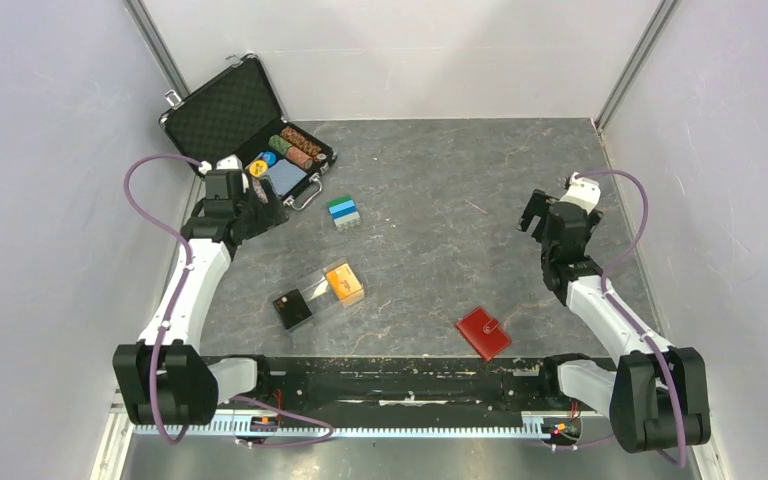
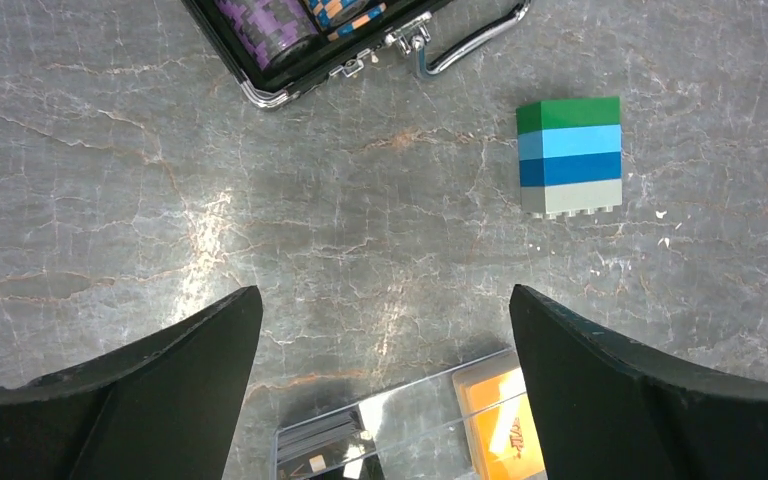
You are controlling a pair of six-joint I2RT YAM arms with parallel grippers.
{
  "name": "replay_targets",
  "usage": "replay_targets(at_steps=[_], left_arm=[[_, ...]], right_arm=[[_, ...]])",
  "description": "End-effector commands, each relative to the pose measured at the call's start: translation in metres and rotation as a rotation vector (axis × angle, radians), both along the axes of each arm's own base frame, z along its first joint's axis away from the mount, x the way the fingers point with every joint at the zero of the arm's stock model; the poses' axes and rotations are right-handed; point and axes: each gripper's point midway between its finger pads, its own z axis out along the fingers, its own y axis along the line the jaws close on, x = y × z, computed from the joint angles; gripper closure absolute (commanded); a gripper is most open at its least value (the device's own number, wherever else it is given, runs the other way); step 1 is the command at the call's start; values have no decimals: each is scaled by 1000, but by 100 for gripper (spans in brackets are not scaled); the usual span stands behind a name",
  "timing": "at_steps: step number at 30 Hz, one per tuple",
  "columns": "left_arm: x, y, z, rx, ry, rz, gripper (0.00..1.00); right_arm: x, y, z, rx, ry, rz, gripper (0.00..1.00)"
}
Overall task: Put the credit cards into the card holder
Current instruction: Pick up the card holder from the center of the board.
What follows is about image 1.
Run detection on clear plastic card box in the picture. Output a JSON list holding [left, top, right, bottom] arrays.
[[271, 258, 365, 332]]

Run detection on red leather card holder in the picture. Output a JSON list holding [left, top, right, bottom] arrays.
[[455, 307, 512, 362]]

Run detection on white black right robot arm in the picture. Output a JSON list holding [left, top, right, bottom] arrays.
[[519, 189, 712, 453]]

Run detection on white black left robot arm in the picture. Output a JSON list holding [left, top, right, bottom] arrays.
[[112, 169, 287, 428]]

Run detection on blue playing card deck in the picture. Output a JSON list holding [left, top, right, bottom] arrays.
[[265, 159, 306, 198]]

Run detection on black card stack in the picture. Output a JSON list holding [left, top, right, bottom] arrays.
[[272, 289, 313, 331]]

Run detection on orange card stack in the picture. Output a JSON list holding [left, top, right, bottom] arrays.
[[325, 263, 365, 307]]

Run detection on yellow dealer chip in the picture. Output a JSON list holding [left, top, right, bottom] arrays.
[[248, 159, 269, 178]]

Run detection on blue dealer chip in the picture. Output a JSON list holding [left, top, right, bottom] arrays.
[[259, 151, 277, 167]]

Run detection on red poker chip row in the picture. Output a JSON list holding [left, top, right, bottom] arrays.
[[285, 146, 314, 171]]

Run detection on stacked toy building blocks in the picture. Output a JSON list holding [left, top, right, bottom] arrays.
[[327, 195, 361, 231]]

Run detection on green poker chip row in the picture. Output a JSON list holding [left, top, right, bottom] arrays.
[[268, 135, 292, 156]]

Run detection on brown poker chip row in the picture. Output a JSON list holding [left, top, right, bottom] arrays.
[[279, 126, 323, 157]]

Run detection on black aluminium poker chip case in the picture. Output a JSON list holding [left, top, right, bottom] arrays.
[[158, 53, 337, 211]]

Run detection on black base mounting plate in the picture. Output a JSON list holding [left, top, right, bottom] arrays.
[[198, 356, 614, 429]]

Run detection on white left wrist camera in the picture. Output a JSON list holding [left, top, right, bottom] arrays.
[[198, 154, 250, 192]]

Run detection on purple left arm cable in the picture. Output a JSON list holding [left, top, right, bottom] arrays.
[[123, 154, 336, 450]]

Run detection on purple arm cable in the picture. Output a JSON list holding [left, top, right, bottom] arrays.
[[123, 154, 336, 450], [542, 169, 689, 469]]

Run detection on aluminium slotted rail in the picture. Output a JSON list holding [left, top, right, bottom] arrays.
[[133, 409, 617, 440]]

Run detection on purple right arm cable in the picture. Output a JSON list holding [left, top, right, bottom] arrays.
[[542, 169, 689, 469]]

